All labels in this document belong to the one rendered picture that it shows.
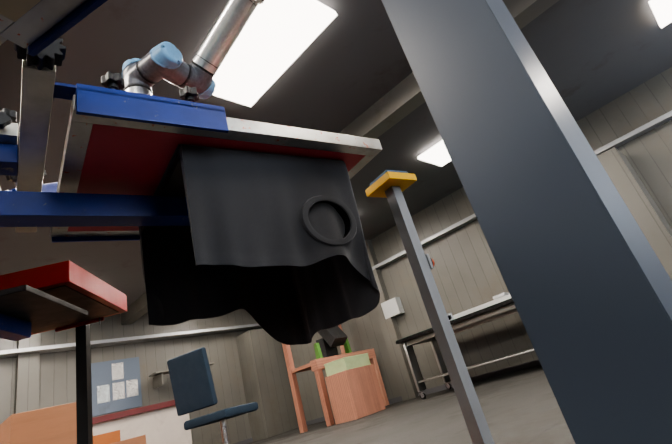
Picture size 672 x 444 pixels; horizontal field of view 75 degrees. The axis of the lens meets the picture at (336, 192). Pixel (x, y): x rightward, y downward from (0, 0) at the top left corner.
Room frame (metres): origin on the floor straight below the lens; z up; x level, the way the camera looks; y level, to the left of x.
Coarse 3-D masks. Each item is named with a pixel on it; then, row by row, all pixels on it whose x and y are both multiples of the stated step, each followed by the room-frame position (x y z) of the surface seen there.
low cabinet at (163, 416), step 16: (112, 416) 6.01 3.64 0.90; (128, 416) 6.21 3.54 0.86; (144, 416) 6.37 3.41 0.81; (160, 416) 6.54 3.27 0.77; (176, 416) 6.72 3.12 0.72; (96, 432) 5.90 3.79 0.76; (128, 432) 6.20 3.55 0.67; (144, 432) 6.36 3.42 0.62; (160, 432) 6.53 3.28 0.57; (176, 432) 6.70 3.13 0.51
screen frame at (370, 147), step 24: (72, 120) 0.66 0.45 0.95; (96, 120) 0.68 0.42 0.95; (120, 120) 0.70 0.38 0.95; (240, 120) 0.85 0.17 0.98; (72, 144) 0.72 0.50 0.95; (288, 144) 0.96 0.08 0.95; (312, 144) 1.00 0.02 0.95; (336, 144) 1.03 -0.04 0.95; (360, 144) 1.08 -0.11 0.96; (72, 168) 0.80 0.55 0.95; (360, 168) 1.21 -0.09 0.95; (72, 192) 0.89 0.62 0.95
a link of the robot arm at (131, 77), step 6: (126, 60) 0.92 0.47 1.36; (132, 60) 0.92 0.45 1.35; (138, 60) 0.93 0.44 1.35; (126, 66) 0.92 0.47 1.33; (132, 66) 0.91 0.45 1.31; (126, 72) 0.92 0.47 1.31; (132, 72) 0.91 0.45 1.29; (126, 78) 0.92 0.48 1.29; (132, 78) 0.92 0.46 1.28; (138, 78) 0.92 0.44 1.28; (126, 84) 0.92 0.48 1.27; (132, 84) 0.92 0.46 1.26; (138, 84) 0.93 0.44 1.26; (144, 84) 0.94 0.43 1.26; (150, 84) 0.95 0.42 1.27; (150, 90) 0.96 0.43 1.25
